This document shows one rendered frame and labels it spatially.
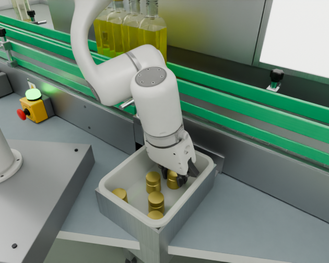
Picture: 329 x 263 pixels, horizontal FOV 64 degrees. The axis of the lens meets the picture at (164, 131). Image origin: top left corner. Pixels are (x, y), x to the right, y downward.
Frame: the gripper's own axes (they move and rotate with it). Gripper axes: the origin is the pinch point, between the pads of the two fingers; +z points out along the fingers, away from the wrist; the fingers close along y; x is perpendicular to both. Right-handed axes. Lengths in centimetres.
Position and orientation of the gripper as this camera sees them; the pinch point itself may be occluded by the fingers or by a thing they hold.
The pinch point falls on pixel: (174, 174)
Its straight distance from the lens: 62.4
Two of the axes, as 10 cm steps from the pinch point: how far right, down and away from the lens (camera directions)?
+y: -8.1, -3.5, 4.7
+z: 1.5, 6.5, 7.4
